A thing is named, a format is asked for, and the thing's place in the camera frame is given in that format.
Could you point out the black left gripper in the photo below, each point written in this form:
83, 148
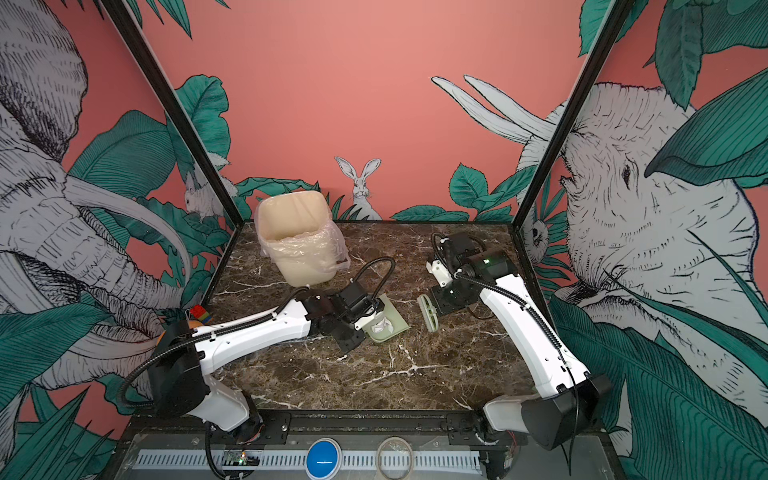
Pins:
358, 340

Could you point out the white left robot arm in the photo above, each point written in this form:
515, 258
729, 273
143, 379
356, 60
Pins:
182, 365

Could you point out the colourful toy brick block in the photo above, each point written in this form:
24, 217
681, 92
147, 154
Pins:
199, 314

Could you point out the pale green hand brush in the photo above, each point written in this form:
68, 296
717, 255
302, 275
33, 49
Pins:
428, 312

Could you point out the cream trash bin with bag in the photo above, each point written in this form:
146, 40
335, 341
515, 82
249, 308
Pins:
297, 232

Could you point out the white paper scrap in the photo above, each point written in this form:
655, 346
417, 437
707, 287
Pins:
382, 328

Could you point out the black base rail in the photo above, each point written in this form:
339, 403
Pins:
460, 427

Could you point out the pale green dustpan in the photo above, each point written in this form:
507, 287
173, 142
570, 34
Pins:
392, 314

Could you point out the black right frame post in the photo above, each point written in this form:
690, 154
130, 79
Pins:
607, 35

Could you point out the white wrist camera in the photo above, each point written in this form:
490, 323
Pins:
441, 274
376, 316

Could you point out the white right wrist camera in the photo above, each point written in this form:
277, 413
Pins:
441, 274

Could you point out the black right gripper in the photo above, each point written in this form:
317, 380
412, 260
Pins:
439, 302

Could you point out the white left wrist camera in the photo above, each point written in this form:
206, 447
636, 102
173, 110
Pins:
376, 316

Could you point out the black left frame post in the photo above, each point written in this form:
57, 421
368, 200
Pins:
134, 39

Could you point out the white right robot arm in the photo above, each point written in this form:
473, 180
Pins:
567, 394

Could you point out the small circuit board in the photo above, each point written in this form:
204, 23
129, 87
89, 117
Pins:
240, 458

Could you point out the black frame post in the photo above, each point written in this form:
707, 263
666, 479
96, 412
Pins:
607, 35
134, 39

